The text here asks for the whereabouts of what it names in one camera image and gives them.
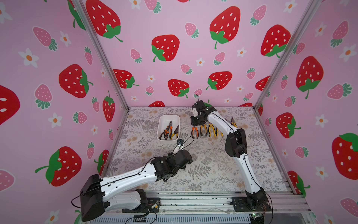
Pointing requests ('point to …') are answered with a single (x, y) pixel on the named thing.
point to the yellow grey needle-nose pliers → (176, 132)
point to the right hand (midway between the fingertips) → (195, 121)
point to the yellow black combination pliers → (233, 122)
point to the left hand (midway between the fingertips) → (184, 155)
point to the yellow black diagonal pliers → (201, 129)
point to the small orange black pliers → (197, 131)
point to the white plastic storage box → (163, 121)
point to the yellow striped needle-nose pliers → (215, 129)
